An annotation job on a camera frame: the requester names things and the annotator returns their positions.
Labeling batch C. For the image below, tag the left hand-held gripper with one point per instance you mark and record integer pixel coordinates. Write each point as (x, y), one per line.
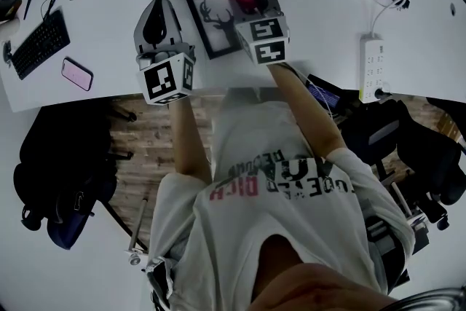
(160, 80)

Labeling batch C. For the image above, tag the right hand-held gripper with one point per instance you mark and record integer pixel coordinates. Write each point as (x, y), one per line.
(267, 31)

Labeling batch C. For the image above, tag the black framed deer picture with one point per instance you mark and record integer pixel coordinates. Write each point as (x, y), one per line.
(218, 25)

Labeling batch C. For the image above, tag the person's left forearm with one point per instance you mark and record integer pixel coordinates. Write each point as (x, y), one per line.
(189, 142)

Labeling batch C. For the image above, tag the person's right forearm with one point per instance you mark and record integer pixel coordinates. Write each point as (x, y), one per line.
(309, 113)

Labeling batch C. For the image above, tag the white table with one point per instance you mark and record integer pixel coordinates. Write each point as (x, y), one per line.
(309, 29)
(54, 276)

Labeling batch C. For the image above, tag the smartphone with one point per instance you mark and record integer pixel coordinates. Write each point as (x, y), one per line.
(77, 74)

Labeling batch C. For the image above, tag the black device with blue screen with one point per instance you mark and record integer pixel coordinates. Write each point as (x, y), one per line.
(324, 93)

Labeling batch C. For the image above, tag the black stylus pen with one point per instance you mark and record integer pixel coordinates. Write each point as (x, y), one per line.
(49, 5)

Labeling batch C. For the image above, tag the black keyboard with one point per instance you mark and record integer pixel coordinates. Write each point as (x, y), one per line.
(40, 43)

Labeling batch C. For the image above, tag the white power strip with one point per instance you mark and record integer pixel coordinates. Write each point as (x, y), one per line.
(372, 65)

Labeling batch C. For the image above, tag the black office chair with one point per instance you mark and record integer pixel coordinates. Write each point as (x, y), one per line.
(62, 149)
(418, 149)

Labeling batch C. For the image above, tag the small black gadget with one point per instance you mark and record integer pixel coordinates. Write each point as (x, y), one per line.
(7, 52)

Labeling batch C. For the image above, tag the black plug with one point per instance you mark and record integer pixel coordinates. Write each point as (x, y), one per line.
(380, 91)

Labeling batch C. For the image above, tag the person's white printed t-shirt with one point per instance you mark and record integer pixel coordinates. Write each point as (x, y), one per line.
(255, 222)

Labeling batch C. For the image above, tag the blue jacket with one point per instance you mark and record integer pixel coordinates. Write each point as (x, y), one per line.
(67, 229)

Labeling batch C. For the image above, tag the person's neck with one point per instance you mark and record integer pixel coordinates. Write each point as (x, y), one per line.
(309, 284)

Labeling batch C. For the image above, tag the grey head mount rim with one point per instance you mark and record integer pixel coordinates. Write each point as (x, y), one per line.
(429, 300)

